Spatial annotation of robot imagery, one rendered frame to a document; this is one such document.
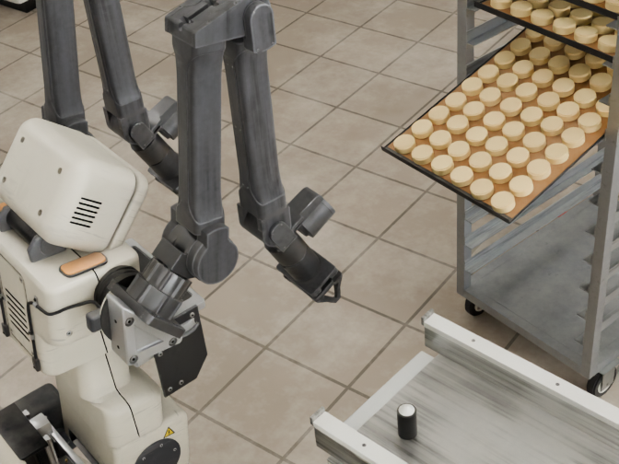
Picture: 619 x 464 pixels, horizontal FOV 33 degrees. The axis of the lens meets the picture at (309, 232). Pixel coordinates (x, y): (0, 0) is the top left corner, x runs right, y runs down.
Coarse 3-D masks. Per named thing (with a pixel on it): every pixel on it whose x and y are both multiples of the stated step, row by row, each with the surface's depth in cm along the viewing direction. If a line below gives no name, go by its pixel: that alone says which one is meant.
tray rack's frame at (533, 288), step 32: (576, 224) 316; (512, 256) 307; (544, 256) 306; (576, 256) 305; (480, 288) 298; (512, 288) 296; (544, 288) 295; (576, 288) 294; (608, 288) 293; (512, 320) 286; (544, 320) 285; (576, 320) 284; (576, 352) 275; (608, 352) 274; (608, 384) 278
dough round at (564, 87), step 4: (556, 80) 240; (560, 80) 240; (564, 80) 239; (568, 80) 239; (572, 80) 239; (556, 84) 239; (560, 84) 239; (564, 84) 238; (568, 84) 238; (572, 84) 238; (556, 88) 238; (560, 88) 238; (564, 88) 237; (568, 88) 237; (572, 88) 237; (556, 92) 238; (560, 92) 237; (564, 92) 237; (568, 92) 237; (572, 92) 238; (560, 96) 238; (564, 96) 238
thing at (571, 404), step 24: (432, 312) 182; (432, 336) 182; (456, 336) 178; (456, 360) 181; (480, 360) 176; (504, 360) 172; (504, 384) 175; (528, 384) 170; (552, 384) 167; (552, 408) 169; (576, 408) 165; (600, 408) 163; (600, 432) 164
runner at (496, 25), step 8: (496, 16) 251; (480, 24) 248; (488, 24) 250; (496, 24) 252; (504, 24) 253; (512, 24) 253; (472, 32) 248; (480, 32) 250; (488, 32) 250; (496, 32) 250; (472, 40) 248; (480, 40) 248
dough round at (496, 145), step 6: (492, 138) 233; (498, 138) 233; (504, 138) 232; (486, 144) 233; (492, 144) 232; (498, 144) 232; (504, 144) 231; (486, 150) 233; (492, 150) 231; (498, 150) 231; (504, 150) 231; (492, 156) 232; (498, 156) 232
